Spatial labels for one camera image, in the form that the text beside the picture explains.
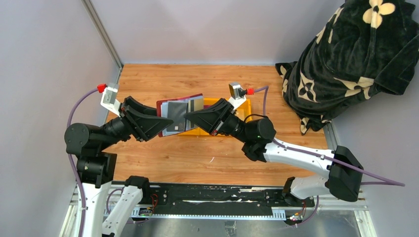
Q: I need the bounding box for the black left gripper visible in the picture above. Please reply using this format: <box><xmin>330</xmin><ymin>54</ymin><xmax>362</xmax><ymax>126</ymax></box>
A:
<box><xmin>99</xmin><ymin>95</ymin><xmax>174</xmax><ymax>150</ymax></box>

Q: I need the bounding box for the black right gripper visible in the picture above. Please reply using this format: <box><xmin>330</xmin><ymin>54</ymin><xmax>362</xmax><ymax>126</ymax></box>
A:
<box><xmin>185</xmin><ymin>98</ymin><xmax>251</xmax><ymax>144</ymax></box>

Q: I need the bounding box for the gold striped card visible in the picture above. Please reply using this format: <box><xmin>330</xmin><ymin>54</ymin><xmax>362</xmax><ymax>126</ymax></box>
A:
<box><xmin>187</xmin><ymin>98</ymin><xmax>204</xmax><ymax>113</ymax></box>

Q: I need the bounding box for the black VIP credit card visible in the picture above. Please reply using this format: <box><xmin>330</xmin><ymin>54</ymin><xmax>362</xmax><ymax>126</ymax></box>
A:
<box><xmin>166</xmin><ymin>101</ymin><xmax>188</xmax><ymax>135</ymax></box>

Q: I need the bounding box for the red leather card holder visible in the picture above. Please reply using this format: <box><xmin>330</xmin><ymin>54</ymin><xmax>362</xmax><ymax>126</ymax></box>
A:
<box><xmin>156</xmin><ymin>93</ymin><xmax>204</xmax><ymax>138</ymax></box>

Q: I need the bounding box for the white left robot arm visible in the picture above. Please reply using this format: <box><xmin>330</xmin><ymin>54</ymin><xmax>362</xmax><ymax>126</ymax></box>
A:
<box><xmin>64</xmin><ymin>96</ymin><xmax>173</xmax><ymax>237</ymax></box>

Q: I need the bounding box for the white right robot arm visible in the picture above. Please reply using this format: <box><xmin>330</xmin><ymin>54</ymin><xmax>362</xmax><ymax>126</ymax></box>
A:
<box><xmin>185</xmin><ymin>99</ymin><xmax>364</xmax><ymax>206</ymax></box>

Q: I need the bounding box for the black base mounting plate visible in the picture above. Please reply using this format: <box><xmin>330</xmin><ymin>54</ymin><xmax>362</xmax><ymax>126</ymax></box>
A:
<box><xmin>139</xmin><ymin>183</ymin><xmax>315</xmax><ymax>217</ymax></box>

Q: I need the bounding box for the black floral blanket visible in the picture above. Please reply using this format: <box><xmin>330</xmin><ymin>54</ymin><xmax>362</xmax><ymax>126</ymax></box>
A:
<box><xmin>275</xmin><ymin>0</ymin><xmax>419</xmax><ymax>134</ymax></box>

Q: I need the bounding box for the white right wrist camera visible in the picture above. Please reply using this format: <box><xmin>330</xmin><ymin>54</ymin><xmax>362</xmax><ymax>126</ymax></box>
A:
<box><xmin>228</xmin><ymin>82</ymin><xmax>254</xmax><ymax>110</ymax></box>

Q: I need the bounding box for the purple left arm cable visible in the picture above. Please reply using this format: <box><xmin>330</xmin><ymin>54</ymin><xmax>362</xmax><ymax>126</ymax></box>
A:
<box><xmin>66</xmin><ymin>86</ymin><xmax>99</xmax><ymax>237</ymax></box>

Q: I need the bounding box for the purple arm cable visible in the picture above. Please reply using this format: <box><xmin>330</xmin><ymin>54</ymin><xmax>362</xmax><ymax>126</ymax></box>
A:
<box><xmin>66</xmin><ymin>86</ymin><xmax>99</xmax><ymax>237</ymax></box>
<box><xmin>253</xmin><ymin>85</ymin><xmax>406</xmax><ymax>226</ymax></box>

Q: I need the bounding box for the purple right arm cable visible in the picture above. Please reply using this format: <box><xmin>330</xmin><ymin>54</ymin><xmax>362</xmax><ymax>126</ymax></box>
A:
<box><xmin>253</xmin><ymin>85</ymin><xmax>406</xmax><ymax>226</ymax></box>

